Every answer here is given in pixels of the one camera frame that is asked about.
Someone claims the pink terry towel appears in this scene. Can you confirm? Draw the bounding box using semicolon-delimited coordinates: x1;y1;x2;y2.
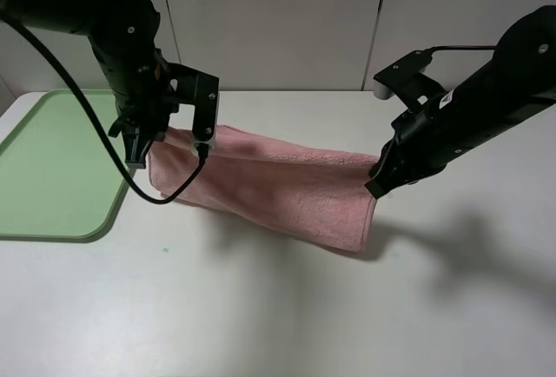
146;123;382;255

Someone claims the black right camera cable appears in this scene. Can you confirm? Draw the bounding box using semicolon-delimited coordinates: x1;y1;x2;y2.
427;45;499;65

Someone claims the light green plastic tray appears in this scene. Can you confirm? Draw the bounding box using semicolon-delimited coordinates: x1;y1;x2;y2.
1;89;127;243

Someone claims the black left camera cable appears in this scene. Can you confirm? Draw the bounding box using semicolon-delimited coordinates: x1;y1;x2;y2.
0;11;209;204

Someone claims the black camera cable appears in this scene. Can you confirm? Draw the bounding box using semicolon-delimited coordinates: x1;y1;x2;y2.
0;11;209;204
427;45;499;65

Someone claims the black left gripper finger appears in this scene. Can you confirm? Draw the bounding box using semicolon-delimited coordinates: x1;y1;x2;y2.
149;127;169;142
122;127;152;169

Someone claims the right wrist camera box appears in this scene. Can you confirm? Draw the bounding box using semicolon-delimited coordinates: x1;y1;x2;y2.
373;48;447;113

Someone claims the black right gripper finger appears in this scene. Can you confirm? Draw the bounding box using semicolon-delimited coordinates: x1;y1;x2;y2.
365;168;410;198
368;144;392;177

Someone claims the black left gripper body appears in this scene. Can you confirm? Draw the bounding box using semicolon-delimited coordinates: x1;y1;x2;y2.
93;42;173;137

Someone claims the black right handle arm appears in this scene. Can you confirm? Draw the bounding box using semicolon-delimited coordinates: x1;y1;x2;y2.
432;5;555;155

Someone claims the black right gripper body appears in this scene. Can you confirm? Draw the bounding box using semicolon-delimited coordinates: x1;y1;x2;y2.
383;105;460;185

